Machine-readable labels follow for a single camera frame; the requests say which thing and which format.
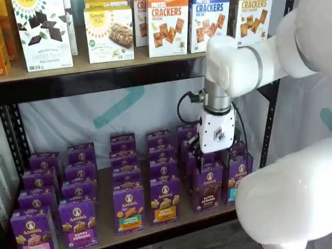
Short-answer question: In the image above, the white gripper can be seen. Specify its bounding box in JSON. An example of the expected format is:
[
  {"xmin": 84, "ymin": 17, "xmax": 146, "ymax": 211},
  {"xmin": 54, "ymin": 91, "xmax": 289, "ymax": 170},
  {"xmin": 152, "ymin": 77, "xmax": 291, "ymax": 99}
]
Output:
[{"xmin": 188, "ymin": 106, "xmax": 237, "ymax": 175}]

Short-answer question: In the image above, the purple Annie's box brown patch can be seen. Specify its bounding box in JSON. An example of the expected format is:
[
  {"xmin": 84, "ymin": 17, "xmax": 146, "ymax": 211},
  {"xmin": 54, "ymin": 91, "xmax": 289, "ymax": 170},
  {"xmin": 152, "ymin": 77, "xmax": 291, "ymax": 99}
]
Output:
[
  {"xmin": 177, "ymin": 124, "xmax": 198, "ymax": 156},
  {"xmin": 180, "ymin": 139, "xmax": 198, "ymax": 182},
  {"xmin": 193, "ymin": 163, "xmax": 224, "ymax": 215},
  {"xmin": 185, "ymin": 151, "xmax": 216, "ymax": 198}
]

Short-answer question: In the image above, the purple Annie's box teal patch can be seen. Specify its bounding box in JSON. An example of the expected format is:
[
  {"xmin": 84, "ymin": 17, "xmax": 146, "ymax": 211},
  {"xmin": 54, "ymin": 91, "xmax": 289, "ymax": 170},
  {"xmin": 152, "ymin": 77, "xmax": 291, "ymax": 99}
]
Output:
[
  {"xmin": 228, "ymin": 153, "xmax": 254, "ymax": 169},
  {"xmin": 223, "ymin": 163, "xmax": 254, "ymax": 206},
  {"xmin": 232, "ymin": 141, "xmax": 247, "ymax": 156}
]

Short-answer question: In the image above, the purple Annie's box yellow patch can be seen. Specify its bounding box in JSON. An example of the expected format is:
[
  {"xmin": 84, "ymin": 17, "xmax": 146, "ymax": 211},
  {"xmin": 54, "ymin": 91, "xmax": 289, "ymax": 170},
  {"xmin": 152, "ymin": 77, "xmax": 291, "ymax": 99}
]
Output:
[
  {"xmin": 146, "ymin": 131, "xmax": 172, "ymax": 150},
  {"xmin": 149, "ymin": 160, "xmax": 179, "ymax": 182},
  {"xmin": 147, "ymin": 147, "xmax": 177, "ymax": 163}
]

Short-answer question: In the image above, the purple box white label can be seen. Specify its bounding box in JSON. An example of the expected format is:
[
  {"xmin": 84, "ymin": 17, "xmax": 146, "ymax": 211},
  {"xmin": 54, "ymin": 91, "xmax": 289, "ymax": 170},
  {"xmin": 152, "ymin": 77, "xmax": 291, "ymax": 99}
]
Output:
[{"xmin": 149, "ymin": 178, "xmax": 182, "ymax": 227}]

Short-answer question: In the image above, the purple Annie's box green patch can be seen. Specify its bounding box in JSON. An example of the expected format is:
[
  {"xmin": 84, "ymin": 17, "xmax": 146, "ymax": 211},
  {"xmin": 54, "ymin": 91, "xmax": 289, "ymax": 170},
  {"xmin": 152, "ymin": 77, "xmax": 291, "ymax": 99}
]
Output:
[
  {"xmin": 113, "ymin": 184, "xmax": 145, "ymax": 236},
  {"xmin": 110, "ymin": 133, "xmax": 137, "ymax": 154},
  {"xmin": 110, "ymin": 151, "xmax": 141, "ymax": 172},
  {"xmin": 113, "ymin": 168, "xmax": 143, "ymax": 188}
]

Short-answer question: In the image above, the purple Annie's box magenta patch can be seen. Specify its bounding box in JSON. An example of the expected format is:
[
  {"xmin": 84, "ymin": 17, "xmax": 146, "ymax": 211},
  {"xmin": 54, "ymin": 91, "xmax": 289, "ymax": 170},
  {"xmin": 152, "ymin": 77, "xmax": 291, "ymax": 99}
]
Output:
[
  {"xmin": 64, "ymin": 162, "xmax": 98, "ymax": 184},
  {"xmin": 58, "ymin": 198, "xmax": 100, "ymax": 246},
  {"xmin": 61, "ymin": 181, "xmax": 97, "ymax": 202},
  {"xmin": 67, "ymin": 142, "xmax": 96, "ymax": 165}
]

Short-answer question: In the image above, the orange pretzel crackers box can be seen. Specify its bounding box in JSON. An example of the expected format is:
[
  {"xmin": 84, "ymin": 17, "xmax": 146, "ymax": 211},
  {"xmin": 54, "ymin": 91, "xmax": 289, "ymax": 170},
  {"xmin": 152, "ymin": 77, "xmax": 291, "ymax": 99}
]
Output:
[
  {"xmin": 146, "ymin": 0, "xmax": 189, "ymax": 59},
  {"xmin": 132, "ymin": 0, "xmax": 149, "ymax": 48}
]

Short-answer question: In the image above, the blue pretzel crackers box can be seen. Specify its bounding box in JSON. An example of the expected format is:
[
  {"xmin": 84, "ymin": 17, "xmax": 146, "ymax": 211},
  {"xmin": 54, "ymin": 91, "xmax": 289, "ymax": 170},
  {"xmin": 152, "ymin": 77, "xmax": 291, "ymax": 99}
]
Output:
[{"xmin": 188, "ymin": 0, "xmax": 231, "ymax": 54}]

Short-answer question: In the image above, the gold pretzel crackers box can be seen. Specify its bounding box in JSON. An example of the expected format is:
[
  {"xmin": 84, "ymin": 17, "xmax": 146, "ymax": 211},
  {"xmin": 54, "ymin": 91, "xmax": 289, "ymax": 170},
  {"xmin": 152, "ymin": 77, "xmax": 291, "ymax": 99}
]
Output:
[{"xmin": 233, "ymin": 0, "xmax": 273, "ymax": 48}]

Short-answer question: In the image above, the Simple Mills bar box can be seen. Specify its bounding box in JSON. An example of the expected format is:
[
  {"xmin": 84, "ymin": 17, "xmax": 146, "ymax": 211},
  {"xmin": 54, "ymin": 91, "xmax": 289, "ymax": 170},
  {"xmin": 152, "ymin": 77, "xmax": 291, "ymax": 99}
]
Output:
[
  {"xmin": 83, "ymin": 5, "xmax": 135, "ymax": 64},
  {"xmin": 84, "ymin": 0, "xmax": 130, "ymax": 10}
]

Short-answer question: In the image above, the purple Annie's box pink patch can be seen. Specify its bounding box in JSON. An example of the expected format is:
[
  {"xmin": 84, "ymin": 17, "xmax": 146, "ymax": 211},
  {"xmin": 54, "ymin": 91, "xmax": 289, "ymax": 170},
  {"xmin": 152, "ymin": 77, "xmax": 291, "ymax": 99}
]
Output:
[
  {"xmin": 10, "ymin": 206, "xmax": 59, "ymax": 249},
  {"xmin": 29, "ymin": 152, "xmax": 63, "ymax": 172},
  {"xmin": 22, "ymin": 168, "xmax": 62, "ymax": 191},
  {"xmin": 18, "ymin": 186, "xmax": 58, "ymax": 211}
]

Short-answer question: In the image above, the white Sweet Thins box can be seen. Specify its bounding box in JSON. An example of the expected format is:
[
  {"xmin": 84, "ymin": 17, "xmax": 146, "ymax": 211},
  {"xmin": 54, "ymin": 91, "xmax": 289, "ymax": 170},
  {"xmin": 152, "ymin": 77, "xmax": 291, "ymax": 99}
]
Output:
[
  {"xmin": 63, "ymin": 0, "xmax": 79, "ymax": 57},
  {"xmin": 11, "ymin": 0, "xmax": 74, "ymax": 73}
]

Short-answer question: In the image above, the orange snack box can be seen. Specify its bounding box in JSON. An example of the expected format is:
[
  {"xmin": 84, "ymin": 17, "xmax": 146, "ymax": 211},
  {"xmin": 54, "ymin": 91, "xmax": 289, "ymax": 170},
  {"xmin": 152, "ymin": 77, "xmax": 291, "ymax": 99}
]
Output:
[
  {"xmin": 0, "ymin": 0, "xmax": 19, "ymax": 62},
  {"xmin": 0, "ymin": 48, "xmax": 12, "ymax": 77}
]

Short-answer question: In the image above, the white hanging curtain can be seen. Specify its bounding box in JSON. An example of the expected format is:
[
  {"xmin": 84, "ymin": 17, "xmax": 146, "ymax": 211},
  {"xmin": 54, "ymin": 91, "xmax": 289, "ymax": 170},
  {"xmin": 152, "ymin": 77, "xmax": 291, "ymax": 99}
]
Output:
[{"xmin": 267, "ymin": 72, "xmax": 332, "ymax": 167}]

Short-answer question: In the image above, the white backdrop cloth teal logo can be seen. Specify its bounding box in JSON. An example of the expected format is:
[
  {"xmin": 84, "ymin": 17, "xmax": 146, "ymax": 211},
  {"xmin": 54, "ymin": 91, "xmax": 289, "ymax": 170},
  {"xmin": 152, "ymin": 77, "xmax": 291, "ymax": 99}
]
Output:
[{"xmin": 18, "ymin": 75, "xmax": 268, "ymax": 172}]

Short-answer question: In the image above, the black metal shelving rack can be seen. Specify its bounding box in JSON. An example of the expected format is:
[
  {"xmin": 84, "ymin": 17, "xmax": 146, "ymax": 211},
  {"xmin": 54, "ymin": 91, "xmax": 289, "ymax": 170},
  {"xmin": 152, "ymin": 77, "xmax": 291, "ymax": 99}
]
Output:
[{"xmin": 0, "ymin": 0, "xmax": 295, "ymax": 249}]

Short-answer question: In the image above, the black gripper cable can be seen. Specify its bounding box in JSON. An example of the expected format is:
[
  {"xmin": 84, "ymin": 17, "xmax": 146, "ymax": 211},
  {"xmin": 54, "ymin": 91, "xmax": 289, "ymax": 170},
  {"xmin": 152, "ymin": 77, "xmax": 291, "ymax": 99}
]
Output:
[{"xmin": 177, "ymin": 91, "xmax": 250, "ymax": 169}]

